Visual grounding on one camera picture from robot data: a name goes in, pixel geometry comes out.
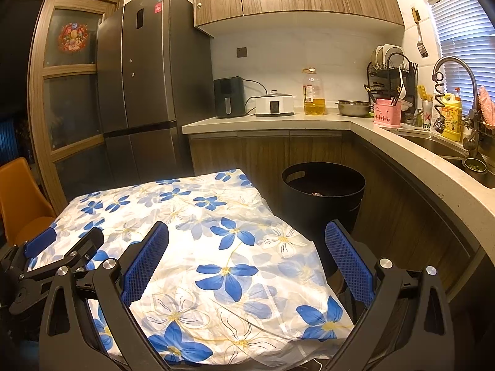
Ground pink utensil holder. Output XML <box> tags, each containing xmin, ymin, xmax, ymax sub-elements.
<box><xmin>373</xmin><ymin>98</ymin><xmax>403</xmax><ymax>126</ymax></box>

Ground wood framed glass door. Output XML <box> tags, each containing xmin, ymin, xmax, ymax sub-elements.
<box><xmin>29</xmin><ymin>0</ymin><xmax>127</xmax><ymax>216</ymax></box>

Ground orange chair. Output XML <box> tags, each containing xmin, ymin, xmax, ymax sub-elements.
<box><xmin>0</xmin><ymin>158</ymin><xmax>57</xmax><ymax>246</ymax></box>

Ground black round trash bin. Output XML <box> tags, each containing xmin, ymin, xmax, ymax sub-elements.
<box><xmin>282</xmin><ymin>162</ymin><xmax>366</xmax><ymax>279</ymax></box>

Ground dark steel refrigerator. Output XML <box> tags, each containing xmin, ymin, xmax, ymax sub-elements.
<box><xmin>97</xmin><ymin>0</ymin><xmax>214</xmax><ymax>187</ymax></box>

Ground black power cable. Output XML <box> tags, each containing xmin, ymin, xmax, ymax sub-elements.
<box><xmin>243</xmin><ymin>79</ymin><xmax>272</xmax><ymax>115</ymax></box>

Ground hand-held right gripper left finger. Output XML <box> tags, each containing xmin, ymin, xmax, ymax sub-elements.
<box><xmin>39</xmin><ymin>221</ymin><xmax>171</xmax><ymax>371</ymax></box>

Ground wooden lower cabinets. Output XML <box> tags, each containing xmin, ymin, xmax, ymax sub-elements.
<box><xmin>189</xmin><ymin>129</ymin><xmax>481</xmax><ymax>303</ymax></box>

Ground stainless steel basin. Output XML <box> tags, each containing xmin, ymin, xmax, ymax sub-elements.
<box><xmin>336</xmin><ymin>100</ymin><xmax>372</xmax><ymax>117</ymax></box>

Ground yellow detergent bottle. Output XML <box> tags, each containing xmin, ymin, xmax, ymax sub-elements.
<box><xmin>441</xmin><ymin>88</ymin><xmax>463</xmax><ymax>143</ymax></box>

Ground blue floral tablecloth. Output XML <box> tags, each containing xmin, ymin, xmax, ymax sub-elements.
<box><xmin>29</xmin><ymin>168</ymin><xmax>355</xmax><ymax>368</ymax></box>

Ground cooking oil bottle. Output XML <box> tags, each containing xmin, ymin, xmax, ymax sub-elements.
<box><xmin>303</xmin><ymin>67</ymin><xmax>328</xmax><ymax>116</ymax></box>

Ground white window blinds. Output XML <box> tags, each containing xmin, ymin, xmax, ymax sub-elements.
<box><xmin>429</xmin><ymin>0</ymin><xmax>495</xmax><ymax>94</ymax></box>

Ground black air fryer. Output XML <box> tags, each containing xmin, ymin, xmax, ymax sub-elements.
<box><xmin>213</xmin><ymin>76</ymin><xmax>245</xmax><ymax>119</ymax></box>

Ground silver drink can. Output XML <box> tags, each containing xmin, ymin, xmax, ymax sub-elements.
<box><xmin>421</xmin><ymin>100</ymin><xmax>434</xmax><ymax>130</ymax></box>

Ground red round door sticker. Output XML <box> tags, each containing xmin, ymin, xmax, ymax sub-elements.
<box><xmin>58</xmin><ymin>22</ymin><xmax>91</xmax><ymax>53</ymax></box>

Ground stainless steel sink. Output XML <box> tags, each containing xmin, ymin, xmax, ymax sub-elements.
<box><xmin>398</xmin><ymin>131</ymin><xmax>495</xmax><ymax>187</ymax></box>

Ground black dish rack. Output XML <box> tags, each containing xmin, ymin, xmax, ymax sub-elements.
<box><xmin>367</xmin><ymin>53</ymin><xmax>419</xmax><ymax>126</ymax></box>

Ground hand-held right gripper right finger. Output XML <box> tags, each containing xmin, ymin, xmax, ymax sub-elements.
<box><xmin>325</xmin><ymin>220</ymin><xmax>457</xmax><ymax>371</ymax></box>

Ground steel kitchen faucet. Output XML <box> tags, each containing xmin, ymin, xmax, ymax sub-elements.
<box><xmin>432</xmin><ymin>56</ymin><xmax>485</xmax><ymax>160</ymax></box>

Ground pink cloth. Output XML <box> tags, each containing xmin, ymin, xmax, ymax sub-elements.
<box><xmin>477</xmin><ymin>85</ymin><xmax>495</xmax><ymax>126</ymax></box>

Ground round sink strainer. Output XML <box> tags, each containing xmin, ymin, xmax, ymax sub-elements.
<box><xmin>462</xmin><ymin>156</ymin><xmax>487</xmax><ymax>175</ymax></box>

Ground beige kitchen counter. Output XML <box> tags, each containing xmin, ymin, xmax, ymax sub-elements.
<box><xmin>182</xmin><ymin>114</ymin><xmax>495</xmax><ymax>268</ymax></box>

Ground hanging slotted spatula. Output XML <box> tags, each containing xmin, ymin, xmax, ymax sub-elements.
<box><xmin>411</xmin><ymin>7</ymin><xmax>429</xmax><ymax>58</ymax></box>

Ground white electric cooker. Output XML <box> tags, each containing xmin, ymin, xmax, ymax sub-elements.
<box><xmin>254</xmin><ymin>90</ymin><xmax>295</xmax><ymax>117</ymax></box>

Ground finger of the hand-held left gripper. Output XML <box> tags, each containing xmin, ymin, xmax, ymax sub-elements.
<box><xmin>17</xmin><ymin>227</ymin><xmax>105</xmax><ymax>284</ymax></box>
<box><xmin>0</xmin><ymin>227</ymin><xmax>57</xmax><ymax>279</ymax></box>

